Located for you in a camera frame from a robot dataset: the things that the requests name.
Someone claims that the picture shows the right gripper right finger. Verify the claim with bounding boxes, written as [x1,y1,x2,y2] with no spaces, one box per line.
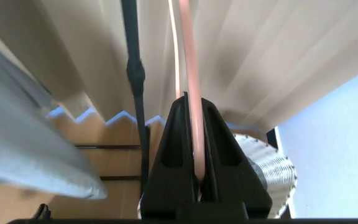
[198,98,273,219]

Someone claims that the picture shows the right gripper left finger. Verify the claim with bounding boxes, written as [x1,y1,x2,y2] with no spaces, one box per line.
[140,91,198,219]

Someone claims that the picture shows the pink clothes hanger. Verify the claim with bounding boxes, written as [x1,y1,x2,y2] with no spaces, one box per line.
[167,0,206,184]

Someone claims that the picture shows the white laundry basket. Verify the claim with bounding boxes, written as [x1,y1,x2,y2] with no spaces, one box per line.
[137,133,298,219]

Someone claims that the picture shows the black clothes rack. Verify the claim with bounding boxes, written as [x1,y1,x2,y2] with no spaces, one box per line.
[75,0,151,200]

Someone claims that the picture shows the beige curtain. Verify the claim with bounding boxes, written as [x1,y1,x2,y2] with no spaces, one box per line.
[0,0,358,134]

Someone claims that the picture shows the pale grey shorts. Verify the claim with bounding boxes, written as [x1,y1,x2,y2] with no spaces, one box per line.
[0,34,108,200]

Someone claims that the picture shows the black cable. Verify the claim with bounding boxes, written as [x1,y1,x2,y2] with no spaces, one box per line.
[31,203,52,220]

